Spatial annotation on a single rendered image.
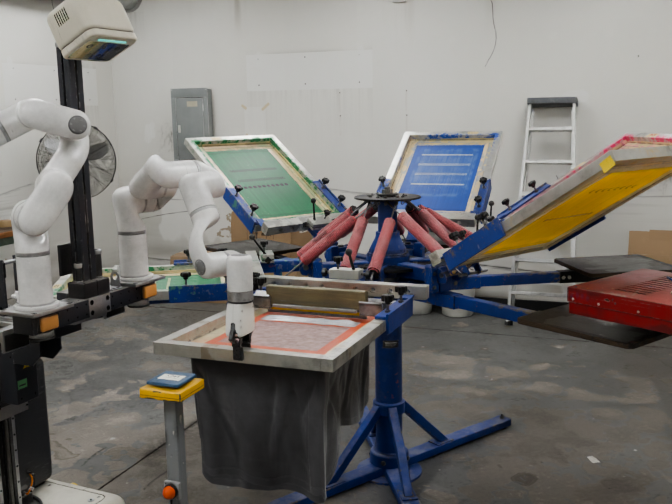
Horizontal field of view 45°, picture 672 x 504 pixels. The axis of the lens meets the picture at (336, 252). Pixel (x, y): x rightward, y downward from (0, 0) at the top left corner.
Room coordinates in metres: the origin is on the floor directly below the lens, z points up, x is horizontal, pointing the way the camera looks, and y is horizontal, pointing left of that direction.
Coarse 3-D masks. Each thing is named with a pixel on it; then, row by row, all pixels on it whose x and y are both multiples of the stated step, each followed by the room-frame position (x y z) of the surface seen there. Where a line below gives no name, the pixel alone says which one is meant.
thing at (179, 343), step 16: (208, 320) 2.64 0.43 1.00; (224, 320) 2.72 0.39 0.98; (384, 320) 2.61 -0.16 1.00; (176, 336) 2.44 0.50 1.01; (192, 336) 2.52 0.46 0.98; (352, 336) 2.41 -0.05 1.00; (368, 336) 2.45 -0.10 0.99; (160, 352) 2.37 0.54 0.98; (176, 352) 2.35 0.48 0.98; (192, 352) 2.33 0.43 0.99; (208, 352) 2.31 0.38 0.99; (224, 352) 2.29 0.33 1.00; (256, 352) 2.25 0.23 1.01; (272, 352) 2.25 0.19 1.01; (288, 352) 2.24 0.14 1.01; (336, 352) 2.24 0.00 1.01; (352, 352) 2.32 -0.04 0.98; (304, 368) 2.20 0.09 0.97; (320, 368) 2.18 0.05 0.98; (336, 368) 2.19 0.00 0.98
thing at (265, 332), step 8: (272, 312) 2.90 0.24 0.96; (280, 312) 2.90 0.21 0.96; (256, 320) 2.78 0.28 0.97; (264, 320) 2.78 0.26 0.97; (272, 320) 2.78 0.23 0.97; (256, 328) 2.66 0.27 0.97; (264, 328) 2.66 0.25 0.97; (272, 328) 2.66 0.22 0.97; (280, 328) 2.66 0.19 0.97; (288, 328) 2.66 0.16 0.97; (296, 328) 2.66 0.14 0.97; (224, 336) 2.56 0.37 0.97; (256, 336) 2.56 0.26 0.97; (264, 336) 2.56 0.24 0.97; (272, 336) 2.56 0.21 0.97; (280, 336) 2.55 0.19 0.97; (224, 344) 2.47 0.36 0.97; (256, 344) 2.46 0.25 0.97; (264, 344) 2.46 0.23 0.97
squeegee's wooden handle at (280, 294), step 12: (276, 288) 2.87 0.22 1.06; (288, 288) 2.85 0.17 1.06; (300, 288) 2.84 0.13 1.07; (312, 288) 2.82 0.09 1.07; (324, 288) 2.82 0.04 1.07; (276, 300) 2.87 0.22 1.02; (288, 300) 2.85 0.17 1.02; (300, 300) 2.83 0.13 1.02; (312, 300) 2.82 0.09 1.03; (324, 300) 2.80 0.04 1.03; (336, 300) 2.79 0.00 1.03; (348, 300) 2.77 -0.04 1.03; (360, 300) 2.75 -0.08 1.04
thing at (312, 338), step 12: (312, 324) 2.71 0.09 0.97; (360, 324) 2.70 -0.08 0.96; (288, 336) 2.55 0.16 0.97; (300, 336) 2.55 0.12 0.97; (312, 336) 2.55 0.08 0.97; (324, 336) 2.55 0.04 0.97; (336, 336) 2.55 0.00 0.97; (348, 336) 2.55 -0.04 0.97; (264, 348) 2.41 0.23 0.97; (276, 348) 2.41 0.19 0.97; (288, 348) 2.41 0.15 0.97; (300, 348) 2.41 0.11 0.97; (312, 348) 2.41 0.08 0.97; (324, 348) 2.41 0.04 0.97
